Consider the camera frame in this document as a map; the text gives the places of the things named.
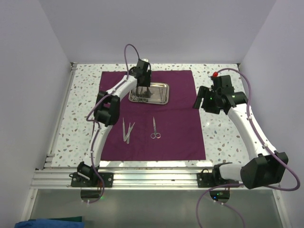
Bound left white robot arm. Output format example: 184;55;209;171
77;59;152;187

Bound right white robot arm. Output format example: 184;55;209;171
193;75;288;189

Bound steel instrument tray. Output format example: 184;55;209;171
131;82;170;105

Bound purple surgical cloth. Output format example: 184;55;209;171
101;70;206;161

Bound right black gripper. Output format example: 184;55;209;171
193;86;221;115

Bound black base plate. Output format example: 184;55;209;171
69;172;114;188
197;169;239;188

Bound steel scissors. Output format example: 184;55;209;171
151;117;161;139

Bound steel scalpel handle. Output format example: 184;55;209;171
123;118;127;142
126;123;132;144
123;122;135;142

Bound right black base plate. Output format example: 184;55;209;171
197;169;239;188

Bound green cloth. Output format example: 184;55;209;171
29;216;83;222

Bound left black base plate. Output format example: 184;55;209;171
69;172;114;188

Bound blue cloth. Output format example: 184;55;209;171
14;219;85;228

